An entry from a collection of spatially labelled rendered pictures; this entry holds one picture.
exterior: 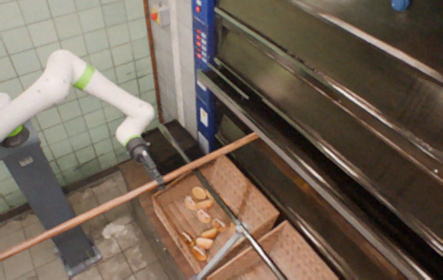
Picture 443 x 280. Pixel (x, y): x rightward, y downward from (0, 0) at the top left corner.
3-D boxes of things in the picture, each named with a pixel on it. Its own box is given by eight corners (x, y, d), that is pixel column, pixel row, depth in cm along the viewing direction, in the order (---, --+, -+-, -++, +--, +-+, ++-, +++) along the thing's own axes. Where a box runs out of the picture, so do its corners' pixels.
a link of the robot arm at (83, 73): (38, 74, 140) (53, 54, 135) (46, 58, 149) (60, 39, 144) (77, 96, 150) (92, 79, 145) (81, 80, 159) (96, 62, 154)
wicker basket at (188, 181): (219, 176, 232) (219, 147, 213) (275, 240, 198) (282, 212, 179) (153, 210, 212) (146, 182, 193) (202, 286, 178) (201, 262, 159)
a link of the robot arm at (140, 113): (79, 85, 158) (80, 94, 149) (93, 66, 156) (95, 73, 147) (142, 122, 178) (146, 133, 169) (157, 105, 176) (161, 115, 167)
